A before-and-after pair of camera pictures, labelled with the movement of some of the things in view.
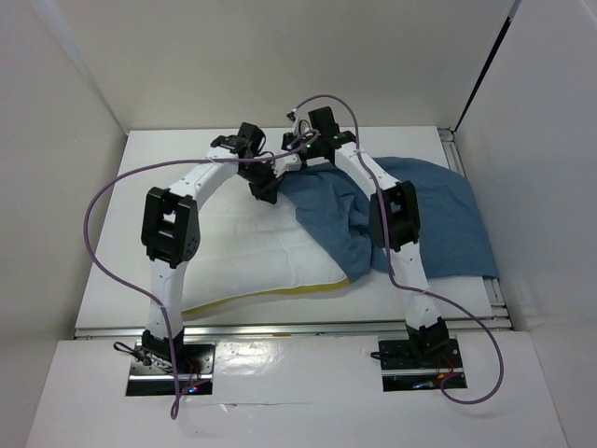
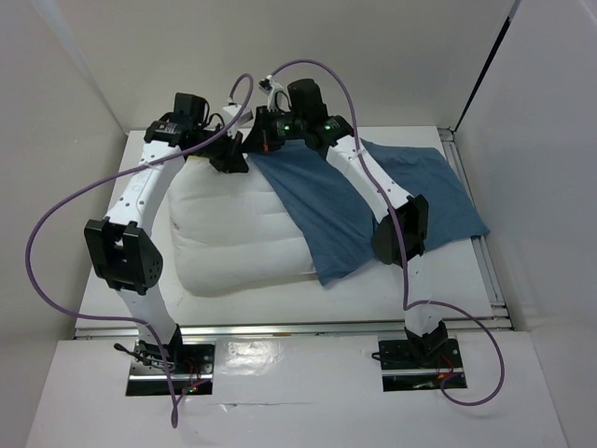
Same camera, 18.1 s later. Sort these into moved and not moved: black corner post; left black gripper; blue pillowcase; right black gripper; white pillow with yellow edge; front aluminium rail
Moved: white pillow with yellow edge; blue pillowcase; left black gripper; right black gripper
Not moved: black corner post; front aluminium rail
